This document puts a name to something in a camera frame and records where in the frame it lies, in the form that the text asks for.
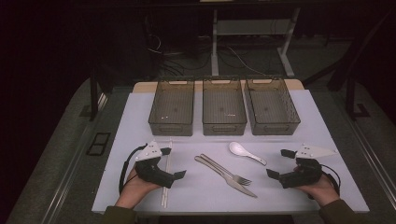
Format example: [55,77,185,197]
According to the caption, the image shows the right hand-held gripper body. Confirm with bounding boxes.
[278,143,339,189]

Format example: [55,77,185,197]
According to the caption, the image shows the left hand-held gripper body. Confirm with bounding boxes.
[134,140,176,189]

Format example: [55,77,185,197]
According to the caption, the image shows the white chopstick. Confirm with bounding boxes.
[160,138,172,207]
[163,138,174,209]

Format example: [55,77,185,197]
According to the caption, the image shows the metal forks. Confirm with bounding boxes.
[193,155,259,199]

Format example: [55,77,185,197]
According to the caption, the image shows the white ceramic spoon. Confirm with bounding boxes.
[229,141,268,166]

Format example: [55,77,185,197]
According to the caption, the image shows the clear brown plastic bin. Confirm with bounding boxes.
[148,78,195,137]
[202,77,248,136]
[245,77,302,136]

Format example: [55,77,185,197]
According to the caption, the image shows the person's right hand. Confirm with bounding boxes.
[292,166,341,208]

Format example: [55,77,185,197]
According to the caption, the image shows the person's left hand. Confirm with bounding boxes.
[115,167,163,209]

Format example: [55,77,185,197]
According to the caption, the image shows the white table board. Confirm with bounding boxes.
[92,89,371,215]

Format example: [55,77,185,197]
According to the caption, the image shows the black metal stand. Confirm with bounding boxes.
[345,76,372,121]
[88,68,108,122]

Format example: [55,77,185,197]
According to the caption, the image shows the left hand-held gripper black cable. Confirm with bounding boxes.
[118,143,148,195]

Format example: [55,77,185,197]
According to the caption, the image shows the hand-held gripper black cable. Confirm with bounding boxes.
[118,143,148,195]
[307,163,342,200]

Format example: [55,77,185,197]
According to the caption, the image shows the right hand-held gripper black cable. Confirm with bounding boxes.
[307,163,342,200]

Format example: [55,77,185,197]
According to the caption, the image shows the metal rail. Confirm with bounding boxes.
[40,92,108,224]
[330,92,396,200]

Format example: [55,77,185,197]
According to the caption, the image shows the black floor cables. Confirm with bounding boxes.
[143,15,213,77]

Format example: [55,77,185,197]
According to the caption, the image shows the white floor cable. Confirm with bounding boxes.
[228,46,269,77]

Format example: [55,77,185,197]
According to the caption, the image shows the white metal desk frame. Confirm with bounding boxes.
[210,7,302,78]

